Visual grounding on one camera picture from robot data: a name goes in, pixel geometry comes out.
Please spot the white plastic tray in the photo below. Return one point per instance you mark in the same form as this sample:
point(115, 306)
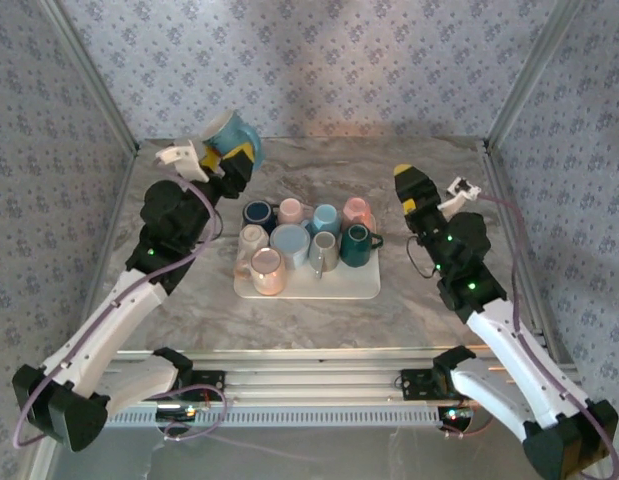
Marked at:
point(339, 285)

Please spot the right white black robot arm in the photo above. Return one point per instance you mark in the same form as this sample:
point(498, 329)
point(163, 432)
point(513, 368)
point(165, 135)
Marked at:
point(509, 350)

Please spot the dark green mug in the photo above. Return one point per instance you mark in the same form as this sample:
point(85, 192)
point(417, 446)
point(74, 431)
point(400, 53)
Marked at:
point(356, 247)

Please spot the large light blue mug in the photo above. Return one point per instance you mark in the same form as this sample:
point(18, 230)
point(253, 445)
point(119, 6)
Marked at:
point(289, 242)

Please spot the iridescent pink glass mug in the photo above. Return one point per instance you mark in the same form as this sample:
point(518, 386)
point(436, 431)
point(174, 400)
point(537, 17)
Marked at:
point(266, 270)

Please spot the pale pink mug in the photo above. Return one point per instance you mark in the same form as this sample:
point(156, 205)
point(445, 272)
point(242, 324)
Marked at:
point(290, 210)

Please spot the aluminium frame post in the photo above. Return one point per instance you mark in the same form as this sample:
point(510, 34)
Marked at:
point(89, 75)
point(534, 70)

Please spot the grey mug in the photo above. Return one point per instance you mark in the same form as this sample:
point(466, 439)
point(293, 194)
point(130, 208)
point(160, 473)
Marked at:
point(323, 252)

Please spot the salmon pink mug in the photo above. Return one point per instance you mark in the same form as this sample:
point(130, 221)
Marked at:
point(356, 210)

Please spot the teal blue glazed mug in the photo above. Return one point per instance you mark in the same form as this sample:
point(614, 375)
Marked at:
point(239, 132)

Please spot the cream white mug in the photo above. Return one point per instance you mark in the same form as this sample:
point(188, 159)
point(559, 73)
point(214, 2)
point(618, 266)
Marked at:
point(251, 237)

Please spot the small circuit board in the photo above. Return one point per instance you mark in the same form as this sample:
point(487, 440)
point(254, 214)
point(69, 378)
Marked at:
point(176, 411)
point(456, 413)

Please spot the navy blue mug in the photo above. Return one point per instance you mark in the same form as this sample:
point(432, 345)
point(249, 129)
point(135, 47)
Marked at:
point(258, 212)

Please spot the small light blue mug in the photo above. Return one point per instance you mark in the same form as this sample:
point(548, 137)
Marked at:
point(326, 217)

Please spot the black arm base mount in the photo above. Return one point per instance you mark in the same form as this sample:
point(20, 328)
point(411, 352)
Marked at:
point(209, 384)
point(419, 384)

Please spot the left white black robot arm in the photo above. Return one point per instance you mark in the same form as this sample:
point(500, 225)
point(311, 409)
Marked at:
point(114, 312)

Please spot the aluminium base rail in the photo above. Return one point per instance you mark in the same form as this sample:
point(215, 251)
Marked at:
point(309, 375)

